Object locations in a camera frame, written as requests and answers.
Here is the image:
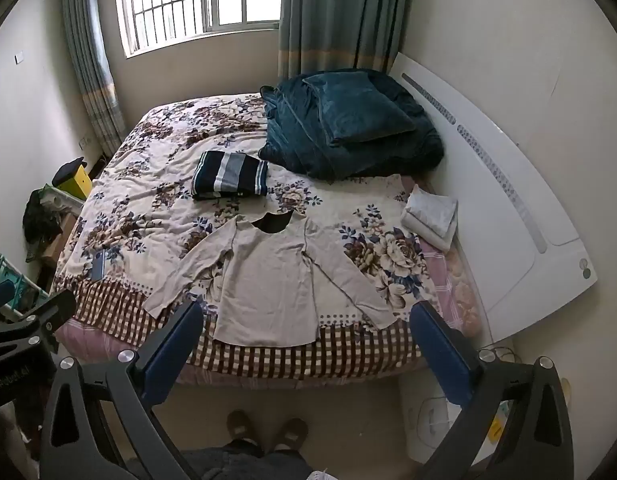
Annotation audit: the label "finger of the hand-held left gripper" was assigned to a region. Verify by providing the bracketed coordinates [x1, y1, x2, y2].
[0, 280, 77, 347]

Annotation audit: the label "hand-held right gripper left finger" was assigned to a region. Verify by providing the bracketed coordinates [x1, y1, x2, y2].
[40, 300, 205, 480]

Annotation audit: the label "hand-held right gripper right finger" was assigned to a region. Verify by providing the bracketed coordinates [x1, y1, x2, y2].
[409, 301, 574, 480]

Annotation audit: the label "beige long-sleeve shirt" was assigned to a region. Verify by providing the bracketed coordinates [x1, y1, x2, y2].
[143, 212, 405, 347]

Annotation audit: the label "white folded clothes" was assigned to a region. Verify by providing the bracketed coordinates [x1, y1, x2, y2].
[400, 184, 459, 253]

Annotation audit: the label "green plastic basket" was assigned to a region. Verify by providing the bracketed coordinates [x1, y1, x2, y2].
[0, 247, 42, 321]

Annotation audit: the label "cardboard box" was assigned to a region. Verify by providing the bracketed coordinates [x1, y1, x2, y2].
[38, 212, 79, 271]

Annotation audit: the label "dark cloth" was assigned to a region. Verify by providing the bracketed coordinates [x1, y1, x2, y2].
[22, 189, 64, 262]

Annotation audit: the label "person's slipper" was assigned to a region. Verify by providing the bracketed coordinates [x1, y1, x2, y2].
[273, 417, 309, 452]
[226, 409, 256, 443]

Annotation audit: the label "yellow box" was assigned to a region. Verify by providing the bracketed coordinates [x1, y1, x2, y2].
[52, 157, 91, 201]

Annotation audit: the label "person's grey pants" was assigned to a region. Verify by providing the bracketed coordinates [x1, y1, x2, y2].
[181, 439, 329, 480]

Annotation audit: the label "bed with floral sheet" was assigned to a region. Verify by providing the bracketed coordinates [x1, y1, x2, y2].
[52, 92, 441, 380]

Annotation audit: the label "striped folded garment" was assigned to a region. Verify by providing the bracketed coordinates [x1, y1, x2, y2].
[191, 150, 269, 202]

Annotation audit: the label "white headboard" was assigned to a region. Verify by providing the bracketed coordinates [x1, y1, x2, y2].
[388, 51, 599, 350]

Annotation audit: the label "dark teal quilt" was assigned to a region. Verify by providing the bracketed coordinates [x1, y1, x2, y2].
[259, 68, 445, 179]

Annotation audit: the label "dark teal pillow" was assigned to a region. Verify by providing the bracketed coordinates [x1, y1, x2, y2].
[302, 71, 417, 144]

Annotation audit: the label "grey-blue curtain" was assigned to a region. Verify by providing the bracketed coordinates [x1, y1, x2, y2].
[60, 0, 128, 157]
[277, 0, 418, 87]

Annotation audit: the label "barred window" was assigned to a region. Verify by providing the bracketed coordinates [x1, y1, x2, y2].
[114, 0, 285, 57]

